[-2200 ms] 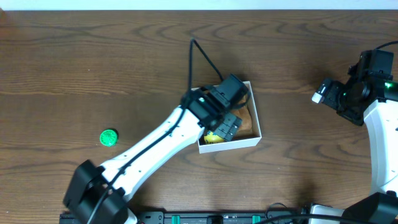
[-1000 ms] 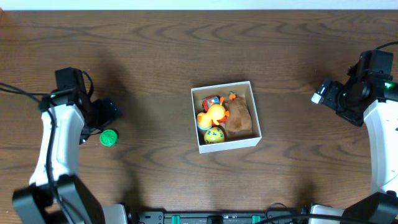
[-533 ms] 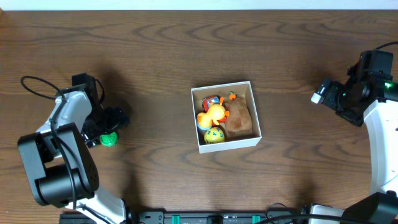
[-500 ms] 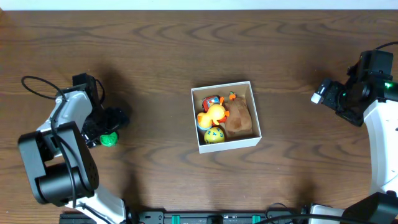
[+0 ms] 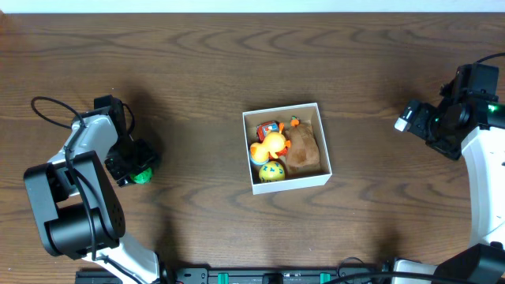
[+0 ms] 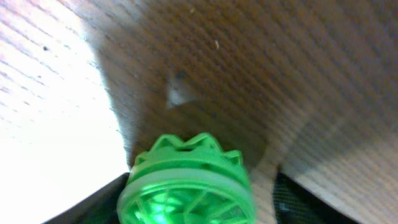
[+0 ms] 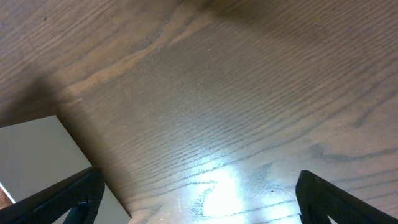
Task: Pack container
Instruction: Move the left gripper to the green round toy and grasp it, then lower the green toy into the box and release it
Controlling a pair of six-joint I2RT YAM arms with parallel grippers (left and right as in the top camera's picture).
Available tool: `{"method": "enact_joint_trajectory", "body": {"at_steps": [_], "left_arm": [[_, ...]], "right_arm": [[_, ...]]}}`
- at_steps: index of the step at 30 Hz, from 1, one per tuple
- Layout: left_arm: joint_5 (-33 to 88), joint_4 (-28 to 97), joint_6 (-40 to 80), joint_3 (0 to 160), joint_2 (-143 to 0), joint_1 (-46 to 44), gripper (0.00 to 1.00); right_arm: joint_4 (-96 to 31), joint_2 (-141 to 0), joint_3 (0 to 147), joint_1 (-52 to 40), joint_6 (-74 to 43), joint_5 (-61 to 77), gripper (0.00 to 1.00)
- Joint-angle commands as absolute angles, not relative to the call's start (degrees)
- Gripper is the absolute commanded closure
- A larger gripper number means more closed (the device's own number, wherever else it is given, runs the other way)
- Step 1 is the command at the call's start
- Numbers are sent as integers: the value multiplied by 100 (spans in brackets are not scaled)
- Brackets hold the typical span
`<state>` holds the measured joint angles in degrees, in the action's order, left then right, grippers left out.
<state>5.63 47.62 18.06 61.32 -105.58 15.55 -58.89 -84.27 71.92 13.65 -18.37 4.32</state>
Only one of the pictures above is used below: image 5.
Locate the yellow ball with letters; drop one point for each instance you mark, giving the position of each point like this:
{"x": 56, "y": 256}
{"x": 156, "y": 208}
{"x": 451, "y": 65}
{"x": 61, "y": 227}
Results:
{"x": 272, "y": 171}

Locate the brown plush capybara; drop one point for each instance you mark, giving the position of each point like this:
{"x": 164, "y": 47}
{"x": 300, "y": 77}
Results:
{"x": 303, "y": 151}

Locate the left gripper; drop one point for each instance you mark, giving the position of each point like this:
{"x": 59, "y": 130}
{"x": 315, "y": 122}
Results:
{"x": 132, "y": 164}

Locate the white cardboard box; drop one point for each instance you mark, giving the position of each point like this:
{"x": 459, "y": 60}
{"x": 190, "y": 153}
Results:
{"x": 295, "y": 179}

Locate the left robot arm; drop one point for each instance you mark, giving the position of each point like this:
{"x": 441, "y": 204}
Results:
{"x": 76, "y": 209}

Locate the yellow rubber duck toy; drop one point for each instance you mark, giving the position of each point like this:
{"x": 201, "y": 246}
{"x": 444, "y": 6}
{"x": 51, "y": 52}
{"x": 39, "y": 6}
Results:
{"x": 273, "y": 143}

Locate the green ridged disc toy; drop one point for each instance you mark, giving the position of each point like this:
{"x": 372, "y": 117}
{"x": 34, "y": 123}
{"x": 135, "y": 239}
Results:
{"x": 142, "y": 178}

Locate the red toy fire truck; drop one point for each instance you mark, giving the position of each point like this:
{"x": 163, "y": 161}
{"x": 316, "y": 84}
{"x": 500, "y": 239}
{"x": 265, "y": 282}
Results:
{"x": 265, "y": 128}

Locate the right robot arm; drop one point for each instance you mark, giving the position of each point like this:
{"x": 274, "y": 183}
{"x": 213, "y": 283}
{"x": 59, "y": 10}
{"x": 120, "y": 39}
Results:
{"x": 467, "y": 124}

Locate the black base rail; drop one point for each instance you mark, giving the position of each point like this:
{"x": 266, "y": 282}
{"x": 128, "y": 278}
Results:
{"x": 235, "y": 276}

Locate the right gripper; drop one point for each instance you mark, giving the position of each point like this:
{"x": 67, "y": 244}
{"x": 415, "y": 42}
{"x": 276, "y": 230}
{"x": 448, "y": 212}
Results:
{"x": 418, "y": 127}

